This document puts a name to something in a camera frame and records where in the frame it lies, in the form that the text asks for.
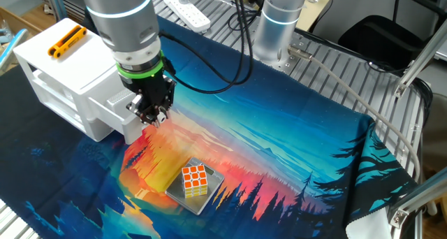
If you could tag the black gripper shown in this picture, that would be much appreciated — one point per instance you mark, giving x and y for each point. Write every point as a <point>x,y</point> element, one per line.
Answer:
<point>153,90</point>

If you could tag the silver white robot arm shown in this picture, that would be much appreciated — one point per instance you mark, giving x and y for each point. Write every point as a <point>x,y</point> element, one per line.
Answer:
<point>122,22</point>

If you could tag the white plastic drawer cabinet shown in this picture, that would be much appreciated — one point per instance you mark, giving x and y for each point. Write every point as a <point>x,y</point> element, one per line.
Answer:
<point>70,64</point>

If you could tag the rubik's cube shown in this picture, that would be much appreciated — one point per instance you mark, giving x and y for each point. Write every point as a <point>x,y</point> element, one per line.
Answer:
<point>194,177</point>

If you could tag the colourful landscape print cloth mat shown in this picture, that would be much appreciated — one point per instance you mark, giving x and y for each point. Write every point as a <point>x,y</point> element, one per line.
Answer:
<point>244,109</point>

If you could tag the silver digital kitchen scale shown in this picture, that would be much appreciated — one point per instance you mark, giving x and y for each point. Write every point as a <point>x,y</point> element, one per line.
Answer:
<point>199,205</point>

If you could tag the white power strip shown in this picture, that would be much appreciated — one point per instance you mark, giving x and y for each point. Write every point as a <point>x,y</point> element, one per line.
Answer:
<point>188,12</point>

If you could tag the yellow folding hex key set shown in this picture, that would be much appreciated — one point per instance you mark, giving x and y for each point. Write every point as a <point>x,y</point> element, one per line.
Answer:
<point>67,41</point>

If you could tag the brown cardboard box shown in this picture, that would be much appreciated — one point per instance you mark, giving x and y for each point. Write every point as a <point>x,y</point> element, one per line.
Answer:
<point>21,22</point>

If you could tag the black office chair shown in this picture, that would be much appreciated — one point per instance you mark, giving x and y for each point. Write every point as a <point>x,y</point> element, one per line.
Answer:
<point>380,36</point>

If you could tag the aluminium frame profile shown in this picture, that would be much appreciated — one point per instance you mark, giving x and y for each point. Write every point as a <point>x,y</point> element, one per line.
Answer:
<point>420,59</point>
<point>419,196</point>

